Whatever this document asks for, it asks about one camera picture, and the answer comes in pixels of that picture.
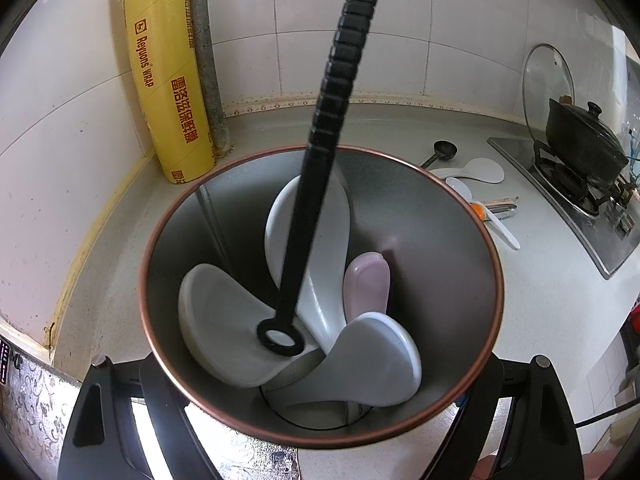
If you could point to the glass pot lid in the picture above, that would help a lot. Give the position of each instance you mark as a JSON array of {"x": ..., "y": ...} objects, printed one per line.
[{"x": 545, "y": 80}]

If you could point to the black lidded pot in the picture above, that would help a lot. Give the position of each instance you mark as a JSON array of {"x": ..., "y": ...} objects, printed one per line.
[{"x": 585, "y": 145}]

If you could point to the paper-wrapped chopsticks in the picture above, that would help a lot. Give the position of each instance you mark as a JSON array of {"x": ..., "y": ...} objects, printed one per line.
[{"x": 505, "y": 200}]

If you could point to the yellow cling wrap roll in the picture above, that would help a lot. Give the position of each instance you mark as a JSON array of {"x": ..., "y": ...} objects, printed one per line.
[{"x": 160, "y": 85}]

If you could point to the smartphone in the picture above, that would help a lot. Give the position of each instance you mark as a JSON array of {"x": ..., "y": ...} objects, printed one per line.
[{"x": 4, "y": 360}]

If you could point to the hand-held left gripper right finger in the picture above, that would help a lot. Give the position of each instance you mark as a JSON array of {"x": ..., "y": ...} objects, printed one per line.
[{"x": 477, "y": 410}]

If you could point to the small white plastic spoon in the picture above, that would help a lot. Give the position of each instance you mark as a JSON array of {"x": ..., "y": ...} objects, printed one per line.
[{"x": 500, "y": 232}]

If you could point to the grey pipe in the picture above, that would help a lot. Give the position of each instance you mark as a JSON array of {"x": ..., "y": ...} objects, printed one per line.
[{"x": 205, "y": 60}]

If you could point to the white dimpled rice paddle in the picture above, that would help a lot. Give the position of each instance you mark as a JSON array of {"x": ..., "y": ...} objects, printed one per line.
[{"x": 482, "y": 170}]

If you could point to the white patterned sealing strip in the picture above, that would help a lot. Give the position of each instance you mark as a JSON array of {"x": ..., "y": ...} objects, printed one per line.
[{"x": 350, "y": 100}]

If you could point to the steel gas stove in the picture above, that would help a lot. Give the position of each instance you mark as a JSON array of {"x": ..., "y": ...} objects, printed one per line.
[{"x": 575, "y": 220}]

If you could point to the pink sheathed knife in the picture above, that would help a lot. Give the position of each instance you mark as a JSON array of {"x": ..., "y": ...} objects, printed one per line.
[{"x": 367, "y": 285}]

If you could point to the white smooth rice paddle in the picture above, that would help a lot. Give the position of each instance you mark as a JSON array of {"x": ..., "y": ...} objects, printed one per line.
[{"x": 370, "y": 360}]

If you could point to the red metal canister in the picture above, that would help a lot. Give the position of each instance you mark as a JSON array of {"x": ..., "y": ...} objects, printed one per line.
[{"x": 440, "y": 285}]

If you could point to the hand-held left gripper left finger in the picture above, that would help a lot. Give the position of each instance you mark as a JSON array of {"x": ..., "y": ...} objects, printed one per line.
[{"x": 160, "y": 402}]

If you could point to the white ceramic spoon blue lettering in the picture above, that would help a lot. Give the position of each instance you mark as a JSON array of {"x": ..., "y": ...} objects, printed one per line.
[{"x": 325, "y": 240}]

